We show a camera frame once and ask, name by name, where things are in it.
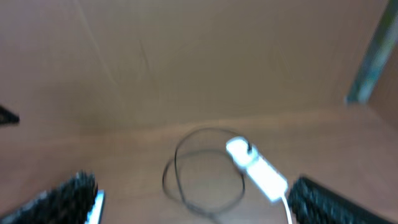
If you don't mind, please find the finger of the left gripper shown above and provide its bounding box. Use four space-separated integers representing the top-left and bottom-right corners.
0 106 20 125

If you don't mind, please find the blue Samsung Galaxy smartphone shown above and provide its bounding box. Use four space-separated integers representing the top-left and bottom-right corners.
85 190 105 224

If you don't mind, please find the white power strip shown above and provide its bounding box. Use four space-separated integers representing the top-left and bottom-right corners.
234 143 289 203

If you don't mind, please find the black USB charging cable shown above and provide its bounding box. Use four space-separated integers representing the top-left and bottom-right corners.
161 126 253 224

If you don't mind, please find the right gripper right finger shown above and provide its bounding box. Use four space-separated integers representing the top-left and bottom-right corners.
287 175 394 224

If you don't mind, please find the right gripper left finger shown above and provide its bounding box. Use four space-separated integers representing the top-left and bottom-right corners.
1 170 98 224

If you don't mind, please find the white charger plug adapter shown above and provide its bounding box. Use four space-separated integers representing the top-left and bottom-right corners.
226 136 258 167

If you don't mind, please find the white power strip cord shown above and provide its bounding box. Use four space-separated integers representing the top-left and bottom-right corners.
281 195 295 224

